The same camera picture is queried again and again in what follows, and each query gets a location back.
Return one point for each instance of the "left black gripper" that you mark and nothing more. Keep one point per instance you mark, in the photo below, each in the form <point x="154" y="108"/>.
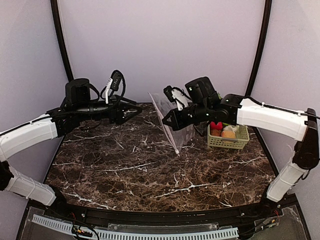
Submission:
<point x="119" y="114"/>

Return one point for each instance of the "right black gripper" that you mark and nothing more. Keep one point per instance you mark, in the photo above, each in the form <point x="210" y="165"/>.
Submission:
<point x="180" y="118"/>

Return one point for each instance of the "orange peach toy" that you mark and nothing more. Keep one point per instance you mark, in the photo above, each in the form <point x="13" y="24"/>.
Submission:
<point x="228" y="134"/>

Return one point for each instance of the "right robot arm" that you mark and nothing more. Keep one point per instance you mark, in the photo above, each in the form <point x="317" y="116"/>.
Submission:
<point x="202" y="103"/>

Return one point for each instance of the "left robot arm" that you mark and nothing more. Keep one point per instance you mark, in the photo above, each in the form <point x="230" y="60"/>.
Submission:
<point x="82" y="102"/>

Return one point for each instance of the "brown potato toy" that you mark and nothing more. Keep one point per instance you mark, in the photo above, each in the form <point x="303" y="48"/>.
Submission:
<point x="215" y="132"/>

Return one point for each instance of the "red pepper toy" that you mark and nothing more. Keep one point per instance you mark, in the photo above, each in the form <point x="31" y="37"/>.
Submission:
<point x="216" y="126"/>

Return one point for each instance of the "white garlic toy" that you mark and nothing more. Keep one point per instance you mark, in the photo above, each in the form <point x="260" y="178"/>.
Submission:
<point x="231" y="128"/>

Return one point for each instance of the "green plastic basket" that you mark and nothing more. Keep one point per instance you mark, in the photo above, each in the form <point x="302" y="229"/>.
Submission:
<point x="239" y="142"/>

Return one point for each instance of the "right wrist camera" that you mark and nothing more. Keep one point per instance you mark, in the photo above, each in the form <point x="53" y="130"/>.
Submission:
<point x="178" y="96"/>

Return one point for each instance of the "right black corner post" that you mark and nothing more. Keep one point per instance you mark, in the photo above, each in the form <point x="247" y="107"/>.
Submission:
<point x="260" y="46"/>

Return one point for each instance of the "black front table rail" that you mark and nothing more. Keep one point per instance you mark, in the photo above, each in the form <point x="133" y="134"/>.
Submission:
<point x="233" y="216"/>

